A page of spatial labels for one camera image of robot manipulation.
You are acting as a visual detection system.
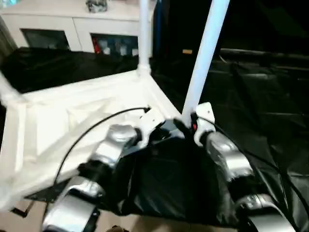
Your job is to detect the white plastic table top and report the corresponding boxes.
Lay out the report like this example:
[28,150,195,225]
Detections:
[0,69,185,211]

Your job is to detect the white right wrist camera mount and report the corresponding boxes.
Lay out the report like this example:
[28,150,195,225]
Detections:
[192,101,216,147]

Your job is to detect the blue vertical post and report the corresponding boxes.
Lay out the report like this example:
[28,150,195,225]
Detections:
[153,0,164,58]

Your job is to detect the white plastic table leg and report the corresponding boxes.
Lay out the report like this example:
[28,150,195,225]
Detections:
[0,71,24,102]
[181,0,231,121]
[137,0,155,77]

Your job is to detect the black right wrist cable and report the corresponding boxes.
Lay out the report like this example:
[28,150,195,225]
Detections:
[197,117,307,218]

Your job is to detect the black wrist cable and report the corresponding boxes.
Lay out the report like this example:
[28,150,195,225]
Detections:
[43,106,152,218]
[197,117,307,218]

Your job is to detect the black plastic mat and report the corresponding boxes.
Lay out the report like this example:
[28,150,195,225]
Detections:
[0,47,309,229]

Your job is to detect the grey curtain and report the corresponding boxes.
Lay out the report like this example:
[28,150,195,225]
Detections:
[0,16,17,58]

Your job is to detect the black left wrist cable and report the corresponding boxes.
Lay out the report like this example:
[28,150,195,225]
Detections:
[43,106,152,218]

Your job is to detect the grey object on cabinet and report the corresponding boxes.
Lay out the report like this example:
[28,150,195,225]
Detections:
[85,0,109,12]

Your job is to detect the black folding table frame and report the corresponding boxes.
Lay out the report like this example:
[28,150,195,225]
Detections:
[11,204,34,218]

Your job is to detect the white glass-door cabinet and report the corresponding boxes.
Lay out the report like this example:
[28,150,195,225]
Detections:
[0,0,155,58]

